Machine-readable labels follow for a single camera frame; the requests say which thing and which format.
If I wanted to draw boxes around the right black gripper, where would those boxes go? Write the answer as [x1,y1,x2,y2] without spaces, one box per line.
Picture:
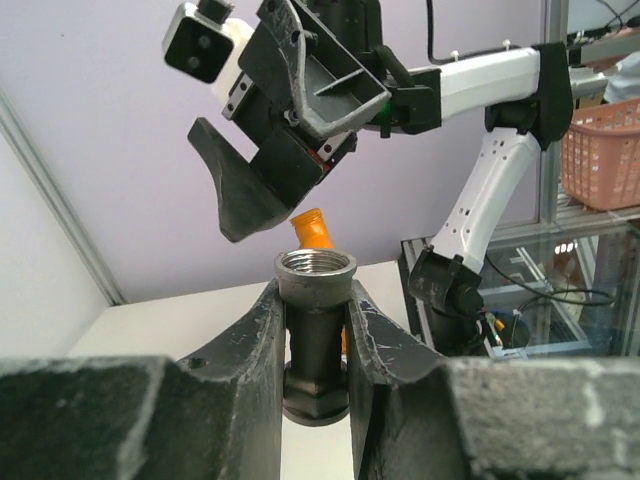
[187,1,391,243]

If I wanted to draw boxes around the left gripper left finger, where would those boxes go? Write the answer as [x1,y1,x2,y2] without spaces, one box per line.
[1,283,285,479]

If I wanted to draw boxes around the orange plastic water faucet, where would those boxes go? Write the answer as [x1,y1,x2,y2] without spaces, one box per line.
[289,206,349,361]

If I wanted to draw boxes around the metal tee pipe fitting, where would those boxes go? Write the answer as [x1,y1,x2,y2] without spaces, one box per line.
[275,248,357,427]

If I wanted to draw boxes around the left aluminium frame post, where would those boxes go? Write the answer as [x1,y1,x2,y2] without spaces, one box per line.
[1,89,128,306]

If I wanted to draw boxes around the orange plastic basket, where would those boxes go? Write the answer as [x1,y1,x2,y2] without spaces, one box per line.
[561,98,639,211]

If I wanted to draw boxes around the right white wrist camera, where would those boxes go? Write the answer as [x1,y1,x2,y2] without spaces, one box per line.
[162,1,254,103]

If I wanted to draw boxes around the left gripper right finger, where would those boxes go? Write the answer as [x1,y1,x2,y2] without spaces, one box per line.
[347,283,639,479]

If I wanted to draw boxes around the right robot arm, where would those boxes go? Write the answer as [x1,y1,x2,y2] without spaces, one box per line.
[164,1,572,356]

